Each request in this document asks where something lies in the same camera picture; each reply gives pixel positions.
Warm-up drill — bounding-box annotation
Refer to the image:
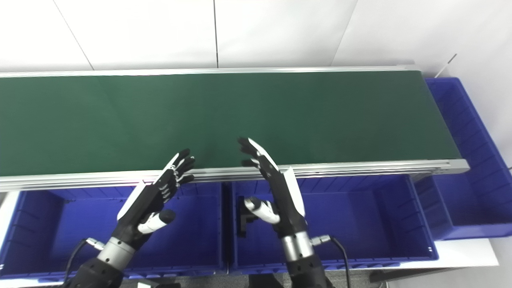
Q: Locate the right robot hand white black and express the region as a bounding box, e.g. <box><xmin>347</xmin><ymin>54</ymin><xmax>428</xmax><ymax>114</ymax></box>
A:
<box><xmin>238</xmin><ymin>137</ymin><xmax>308</xmax><ymax>238</ymax></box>

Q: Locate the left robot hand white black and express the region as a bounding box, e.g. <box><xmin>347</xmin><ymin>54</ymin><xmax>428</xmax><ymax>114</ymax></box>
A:
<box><xmin>112</xmin><ymin>149</ymin><xmax>196</xmax><ymax>250</ymax></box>

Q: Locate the black metal flange part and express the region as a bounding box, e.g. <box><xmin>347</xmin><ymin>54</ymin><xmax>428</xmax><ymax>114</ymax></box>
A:
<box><xmin>238</xmin><ymin>196</ymin><xmax>261</xmax><ymax>239</ymax></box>

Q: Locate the blue plastic bin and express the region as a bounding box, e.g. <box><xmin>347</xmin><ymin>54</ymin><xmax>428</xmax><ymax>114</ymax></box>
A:
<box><xmin>228</xmin><ymin>174</ymin><xmax>439</xmax><ymax>275</ymax></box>
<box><xmin>414</xmin><ymin>77</ymin><xmax>512</xmax><ymax>241</ymax></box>
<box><xmin>0</xmin><ymin>183</ymin><xmax>229</xmax><ymax>279</ymax></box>

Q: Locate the green conveyor belt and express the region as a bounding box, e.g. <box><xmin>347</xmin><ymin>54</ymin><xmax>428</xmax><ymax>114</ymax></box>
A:
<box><xmin>0</xmin><ymin>71</ymin><xmax>463</xmax><ymax>177</ymax></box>
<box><xmin>0</xmin><ymin>65</ymin><xmax>470</xmax><ymax>193</ymax></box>

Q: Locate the thin grey rod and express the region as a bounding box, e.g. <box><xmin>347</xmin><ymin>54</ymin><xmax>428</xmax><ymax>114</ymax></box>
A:
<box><xmin>434</xmin><ymin>53</ymin><xmax>458</xmax><ymax>79</ymax></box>

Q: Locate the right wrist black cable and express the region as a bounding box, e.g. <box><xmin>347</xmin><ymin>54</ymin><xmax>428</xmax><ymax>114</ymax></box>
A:
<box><xmin>311</xmin><ymin>235</ymin><xmax>353</xmax><ymax>288</ymax></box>

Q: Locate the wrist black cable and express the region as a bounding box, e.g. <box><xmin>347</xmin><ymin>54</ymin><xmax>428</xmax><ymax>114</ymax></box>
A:
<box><xmin>64</xmin><ymin>237</ymin><xmax>106</xmax><ymax>281</ymax></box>
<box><xmin>311</xmin><ymin>235</ymin><xmax>353</xmax><ymax>288</ymax></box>

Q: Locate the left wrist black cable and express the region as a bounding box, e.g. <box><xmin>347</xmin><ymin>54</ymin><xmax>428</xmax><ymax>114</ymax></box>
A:
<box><xmin>64</xmin><ymin>237</ymin><xmax>106</xmax><ymax>281</ymax></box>

